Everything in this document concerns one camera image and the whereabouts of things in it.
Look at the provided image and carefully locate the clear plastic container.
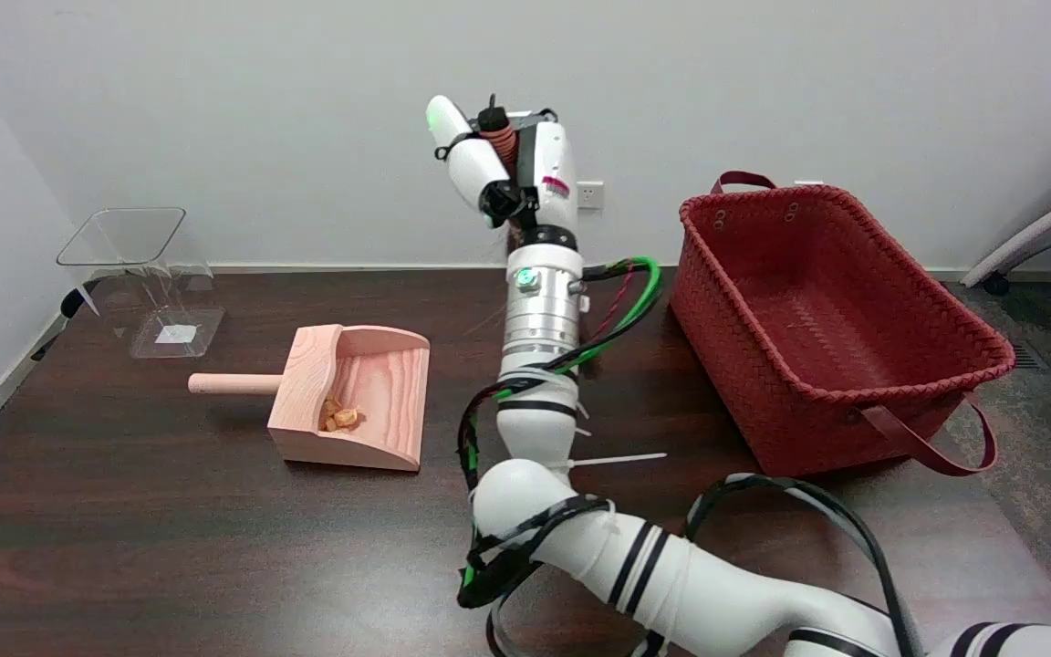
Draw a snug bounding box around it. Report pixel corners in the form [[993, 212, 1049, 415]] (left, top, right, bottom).
[[57, 207, 226, 360]]

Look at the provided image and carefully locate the grey office chair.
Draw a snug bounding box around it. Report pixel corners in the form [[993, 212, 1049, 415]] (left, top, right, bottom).
[[962, 179, 1051, 416]]

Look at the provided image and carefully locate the red-brown woven storage basket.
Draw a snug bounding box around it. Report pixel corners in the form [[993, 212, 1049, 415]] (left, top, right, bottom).
[[669, 171, 1017, 478]]

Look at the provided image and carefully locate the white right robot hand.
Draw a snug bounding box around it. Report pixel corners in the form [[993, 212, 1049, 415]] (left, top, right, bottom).
[[425, 94, 579, 248]]

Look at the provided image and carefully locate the orange crumb debris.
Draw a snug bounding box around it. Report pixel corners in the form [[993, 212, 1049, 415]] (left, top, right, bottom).
[[319, 397, 363, 433]]

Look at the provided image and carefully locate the green robot cable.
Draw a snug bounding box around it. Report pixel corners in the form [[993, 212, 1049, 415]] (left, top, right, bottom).
[[489, 257, 663, 402]]

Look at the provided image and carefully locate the black cable bundle at elbow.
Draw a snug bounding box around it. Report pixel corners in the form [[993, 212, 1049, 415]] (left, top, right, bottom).
[[456, 376, 614, 657]]

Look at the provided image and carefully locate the small broom with ribbed handle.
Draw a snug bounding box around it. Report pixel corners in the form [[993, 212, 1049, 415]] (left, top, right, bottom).
[[478, 94, 526, 252]]

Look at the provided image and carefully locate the wooden dustpan with handle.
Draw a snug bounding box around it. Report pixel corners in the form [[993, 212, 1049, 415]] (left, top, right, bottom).
[[188, 324, 432, 473]]

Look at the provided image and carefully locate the large black robot cable loop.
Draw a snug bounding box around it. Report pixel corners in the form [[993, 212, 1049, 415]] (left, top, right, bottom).
[[685, 474, 926, 657]]

